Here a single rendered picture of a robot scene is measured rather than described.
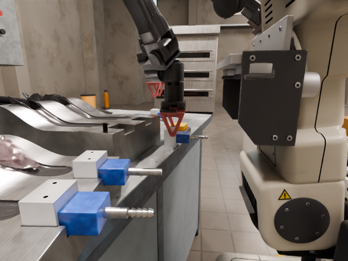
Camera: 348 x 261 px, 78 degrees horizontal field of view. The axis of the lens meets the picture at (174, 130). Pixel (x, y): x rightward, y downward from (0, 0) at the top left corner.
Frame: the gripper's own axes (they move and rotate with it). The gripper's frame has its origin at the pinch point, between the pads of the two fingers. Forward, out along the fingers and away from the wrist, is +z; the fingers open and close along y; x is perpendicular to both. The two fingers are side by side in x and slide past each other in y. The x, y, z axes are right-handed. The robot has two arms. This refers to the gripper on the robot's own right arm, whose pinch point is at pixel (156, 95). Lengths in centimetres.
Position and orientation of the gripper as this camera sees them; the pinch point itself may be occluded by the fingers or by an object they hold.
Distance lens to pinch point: 106.9
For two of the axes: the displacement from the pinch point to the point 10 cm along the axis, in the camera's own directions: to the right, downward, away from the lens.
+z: 0.0, 9.7, 2.4
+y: -1.8, 2.4, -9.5
